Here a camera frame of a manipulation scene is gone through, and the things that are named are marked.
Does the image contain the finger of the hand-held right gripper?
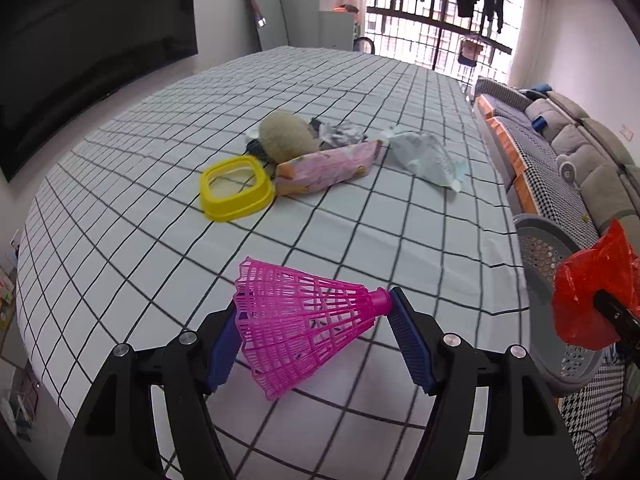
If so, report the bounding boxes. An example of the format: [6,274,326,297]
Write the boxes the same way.
[592,290,640,353]

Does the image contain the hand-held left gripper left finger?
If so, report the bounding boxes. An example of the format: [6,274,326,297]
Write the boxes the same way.
[57,305,242,480]

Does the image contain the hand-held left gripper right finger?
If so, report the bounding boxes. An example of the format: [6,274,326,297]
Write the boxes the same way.
[388,286,583,480]

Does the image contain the red plastic bag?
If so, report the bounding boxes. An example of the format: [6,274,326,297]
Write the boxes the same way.
[551,218,640,351]

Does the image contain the pink plastic shuttlecock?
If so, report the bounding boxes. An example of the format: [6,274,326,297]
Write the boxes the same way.
[232,257,392,401]

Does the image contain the grey perforated plastic basket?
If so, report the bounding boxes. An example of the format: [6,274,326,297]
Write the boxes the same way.
[512,213,618,396]

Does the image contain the yellow square plastic ring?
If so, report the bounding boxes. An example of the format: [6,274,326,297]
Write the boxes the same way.
[199,156,277,222]

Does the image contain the white plastic wrapper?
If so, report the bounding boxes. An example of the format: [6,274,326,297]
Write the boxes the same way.
[378,127,471,195]

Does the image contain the pink printed tissue packet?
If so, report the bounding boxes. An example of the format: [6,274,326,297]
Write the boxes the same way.
[276,140,385,196]

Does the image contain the black plastic scrap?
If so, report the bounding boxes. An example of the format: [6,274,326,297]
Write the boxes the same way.
[245,139,278,178]

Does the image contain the white printed paper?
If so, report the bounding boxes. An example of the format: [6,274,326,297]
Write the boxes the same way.
[317,122,368,150]

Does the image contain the beige round plush ball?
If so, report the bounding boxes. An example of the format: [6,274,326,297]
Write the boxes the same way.
[258,110,321,163]

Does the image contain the brown fuzzy cloth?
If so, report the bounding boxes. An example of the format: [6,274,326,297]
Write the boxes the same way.
[592,400,640,480]

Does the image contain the sofa with houndstooth cover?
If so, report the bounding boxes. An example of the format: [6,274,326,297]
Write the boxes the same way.
[472,77,628,478]

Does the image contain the grey sofa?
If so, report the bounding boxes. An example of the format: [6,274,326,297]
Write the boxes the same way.
[520,87,640,261]

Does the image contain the colourful papers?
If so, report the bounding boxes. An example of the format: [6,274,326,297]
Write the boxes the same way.
[0,255,17,331]

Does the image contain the black window grille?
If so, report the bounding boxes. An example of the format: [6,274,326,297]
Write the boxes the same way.
[365,0,526,81]

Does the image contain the white cabinet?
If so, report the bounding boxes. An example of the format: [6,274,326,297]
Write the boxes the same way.
[319,9,357,52]

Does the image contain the black television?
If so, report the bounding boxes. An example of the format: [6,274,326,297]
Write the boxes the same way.
[0,0,199,183]

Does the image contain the black cable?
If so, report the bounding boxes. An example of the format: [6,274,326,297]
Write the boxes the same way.
[570,392,628,461]

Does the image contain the white wire rack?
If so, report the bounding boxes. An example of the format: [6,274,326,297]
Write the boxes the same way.
[0,375,39,441]

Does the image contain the leaning wall mirror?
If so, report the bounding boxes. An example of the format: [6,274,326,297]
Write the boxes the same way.
[243,0,291,52]

